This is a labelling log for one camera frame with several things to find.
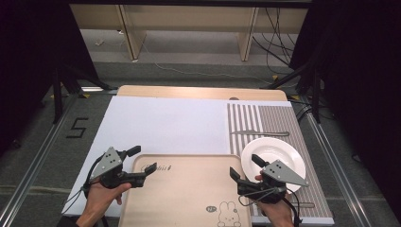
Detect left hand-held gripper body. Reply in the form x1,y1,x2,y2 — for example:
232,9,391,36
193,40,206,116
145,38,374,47
90,146,148,190

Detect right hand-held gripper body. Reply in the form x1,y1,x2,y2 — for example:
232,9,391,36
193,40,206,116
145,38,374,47
236,159,310,204

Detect white plate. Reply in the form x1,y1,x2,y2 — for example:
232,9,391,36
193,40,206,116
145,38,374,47
240,136,307,194

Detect metal fork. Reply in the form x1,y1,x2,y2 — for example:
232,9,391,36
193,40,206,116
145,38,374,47
229,129,290,138

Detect beige tray with rabbit print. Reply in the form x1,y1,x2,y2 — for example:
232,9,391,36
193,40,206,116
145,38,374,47
117,153,253,227

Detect person's left hand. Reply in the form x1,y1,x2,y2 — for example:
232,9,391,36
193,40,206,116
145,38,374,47
84,181,132,218

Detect person's right hand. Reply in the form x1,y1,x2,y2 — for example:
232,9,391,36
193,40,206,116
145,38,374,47
254,174,295,225

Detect white board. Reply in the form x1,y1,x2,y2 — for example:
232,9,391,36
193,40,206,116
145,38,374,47
61,96,336,227

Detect grey striped placemat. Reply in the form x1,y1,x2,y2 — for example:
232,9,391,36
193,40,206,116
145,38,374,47
226,102,335,219

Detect black metal stand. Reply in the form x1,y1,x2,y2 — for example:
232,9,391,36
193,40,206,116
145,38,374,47
259,58,323,125
51,64,120,125

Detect black curtain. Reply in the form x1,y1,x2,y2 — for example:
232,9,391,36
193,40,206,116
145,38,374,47
0,0,99,156
288,0,401,218

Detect light wooden desk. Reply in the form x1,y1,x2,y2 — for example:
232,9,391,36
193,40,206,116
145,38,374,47
69,3,309,62

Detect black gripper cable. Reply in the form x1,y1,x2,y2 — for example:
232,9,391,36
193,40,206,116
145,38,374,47
283,188,302,227
82,153,108,198

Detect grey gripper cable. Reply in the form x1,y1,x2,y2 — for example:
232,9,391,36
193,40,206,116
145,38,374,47
61,187,88,216
237,186,285,208

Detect aluminium floor rail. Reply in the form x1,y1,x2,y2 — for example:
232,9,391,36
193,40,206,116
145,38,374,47
0,94,79,227
304,111,374,227

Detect black cables beside table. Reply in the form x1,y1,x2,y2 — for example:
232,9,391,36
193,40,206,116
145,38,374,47
288,98,314,123

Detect bundle of black cables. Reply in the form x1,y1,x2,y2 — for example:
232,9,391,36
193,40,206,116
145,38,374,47
251,7,297,68

